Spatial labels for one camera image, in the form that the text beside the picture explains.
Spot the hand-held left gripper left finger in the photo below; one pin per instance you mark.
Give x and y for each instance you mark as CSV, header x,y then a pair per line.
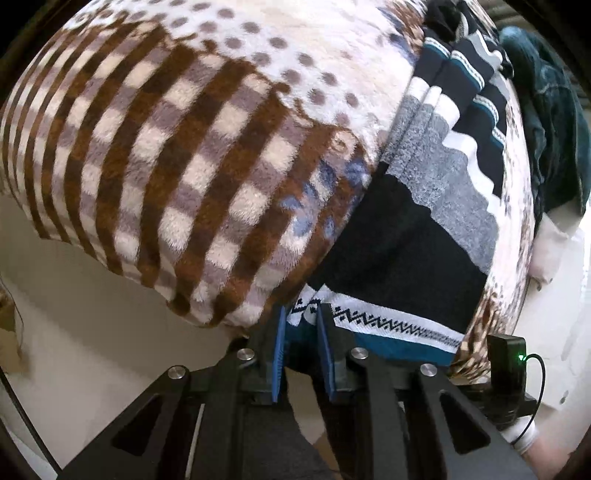
x,y
278,360

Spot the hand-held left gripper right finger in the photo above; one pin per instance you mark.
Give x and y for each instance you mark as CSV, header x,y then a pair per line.
x,y
325,360

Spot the striped knit sweater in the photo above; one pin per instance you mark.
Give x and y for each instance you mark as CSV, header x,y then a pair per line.
x,y
406,230

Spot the person's right forearm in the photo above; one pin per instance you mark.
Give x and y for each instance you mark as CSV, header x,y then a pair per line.
x,y
549,464

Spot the person's right hand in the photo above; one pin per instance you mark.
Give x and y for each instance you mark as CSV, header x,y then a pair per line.
x,y
524,436

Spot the white headboard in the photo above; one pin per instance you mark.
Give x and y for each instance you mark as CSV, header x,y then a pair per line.
x,y
568,332

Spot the beige folded cloth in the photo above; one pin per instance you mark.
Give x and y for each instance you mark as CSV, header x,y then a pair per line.
x,y
554,249

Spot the floral bed blanket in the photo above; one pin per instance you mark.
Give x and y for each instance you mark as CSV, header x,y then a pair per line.
x,y
184,161

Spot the teal plush quilt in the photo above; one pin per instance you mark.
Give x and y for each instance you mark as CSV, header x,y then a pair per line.
x,y
554,138

